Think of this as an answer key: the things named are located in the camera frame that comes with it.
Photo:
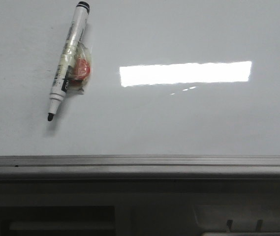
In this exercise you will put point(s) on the grey table frame underneath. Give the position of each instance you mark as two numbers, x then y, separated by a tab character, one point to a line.
140	208

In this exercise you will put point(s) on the white black whiteboard marker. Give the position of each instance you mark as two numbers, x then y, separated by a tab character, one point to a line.
68	57

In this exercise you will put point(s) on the red taped grip block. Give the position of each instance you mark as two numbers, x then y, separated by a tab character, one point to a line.
79	75

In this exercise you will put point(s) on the white whiteboard with grey frame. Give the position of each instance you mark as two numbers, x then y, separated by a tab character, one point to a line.
178	89

